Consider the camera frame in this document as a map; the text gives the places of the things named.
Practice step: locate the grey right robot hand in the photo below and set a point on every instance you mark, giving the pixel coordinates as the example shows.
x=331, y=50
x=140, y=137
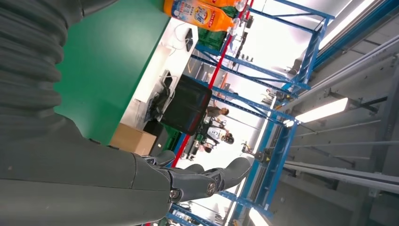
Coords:
x=78, y=184

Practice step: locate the cardboard box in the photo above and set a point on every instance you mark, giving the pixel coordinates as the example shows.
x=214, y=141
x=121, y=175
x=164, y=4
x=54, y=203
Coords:
x=132, y=140

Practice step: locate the black chair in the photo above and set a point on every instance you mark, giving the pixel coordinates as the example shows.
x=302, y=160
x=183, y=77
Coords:
x=156, y=134

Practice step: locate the green plastic crate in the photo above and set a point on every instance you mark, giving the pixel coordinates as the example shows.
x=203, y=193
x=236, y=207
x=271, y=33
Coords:
x=212, y=39
x=171, y=138

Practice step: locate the black controller device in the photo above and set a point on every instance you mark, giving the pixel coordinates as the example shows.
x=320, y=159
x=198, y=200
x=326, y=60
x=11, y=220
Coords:
x=162, y=99

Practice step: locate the white table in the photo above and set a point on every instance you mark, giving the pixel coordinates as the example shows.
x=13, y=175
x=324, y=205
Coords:
x=156, y=78

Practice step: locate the black carrying case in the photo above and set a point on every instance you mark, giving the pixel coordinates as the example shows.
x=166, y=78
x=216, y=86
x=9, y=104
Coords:
x=187, y=106

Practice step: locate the person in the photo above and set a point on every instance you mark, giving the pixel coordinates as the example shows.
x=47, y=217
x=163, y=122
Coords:
x=216, y=111

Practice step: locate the black smartphone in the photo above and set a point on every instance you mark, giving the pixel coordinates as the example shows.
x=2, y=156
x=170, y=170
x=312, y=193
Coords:
x=189, y=39

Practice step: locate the blue metal rack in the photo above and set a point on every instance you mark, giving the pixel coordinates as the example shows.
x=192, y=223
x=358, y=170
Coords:
x=274, y=109

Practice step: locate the ceiling light strip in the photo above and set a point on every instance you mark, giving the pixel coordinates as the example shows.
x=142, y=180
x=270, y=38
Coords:
x=322, y=109

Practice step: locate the red post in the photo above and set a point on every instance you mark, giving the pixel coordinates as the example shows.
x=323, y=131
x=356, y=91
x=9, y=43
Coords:
x=218, y=65

